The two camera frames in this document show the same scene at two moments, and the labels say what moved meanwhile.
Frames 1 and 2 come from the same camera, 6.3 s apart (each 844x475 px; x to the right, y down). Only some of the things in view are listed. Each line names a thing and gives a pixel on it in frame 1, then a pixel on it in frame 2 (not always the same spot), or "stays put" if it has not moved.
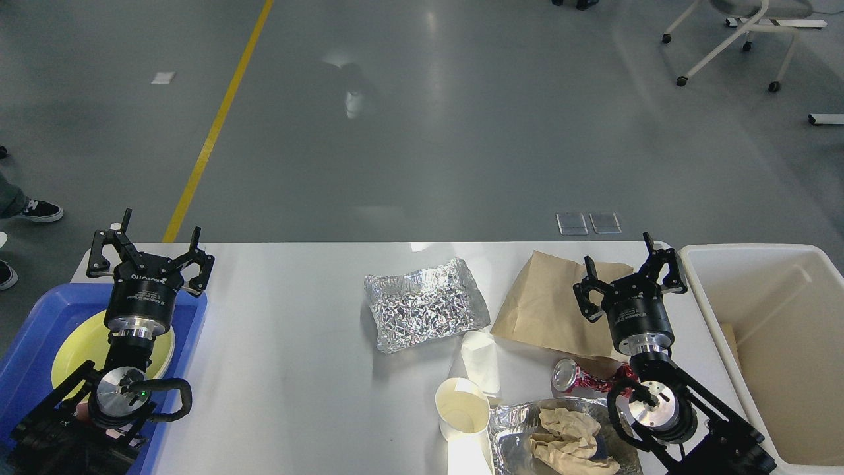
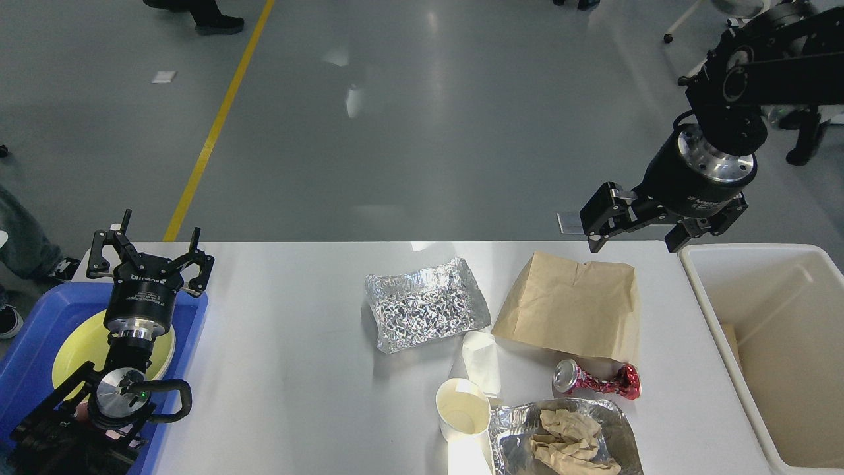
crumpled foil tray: x=418 y=305 stays put
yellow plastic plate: x=86 y=339 stays put
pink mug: x=82 y=411 stays put
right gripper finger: x=674 y=283 to x=691 y=227
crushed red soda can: x=567 y=375 stays put
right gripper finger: x=590 y=282 to x=608 y=212
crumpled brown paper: x=568 y=445 stays put
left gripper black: x=142 y=301 stays put
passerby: x=581 y=4 to x=208 y=18
